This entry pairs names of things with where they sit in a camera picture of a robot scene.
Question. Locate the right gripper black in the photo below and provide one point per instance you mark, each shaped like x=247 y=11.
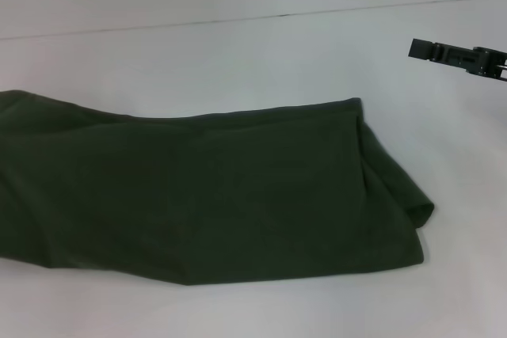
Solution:
x=471 y=59

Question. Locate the dark green FREE! t-shirt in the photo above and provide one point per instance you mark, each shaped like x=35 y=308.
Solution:
x=198 y=195

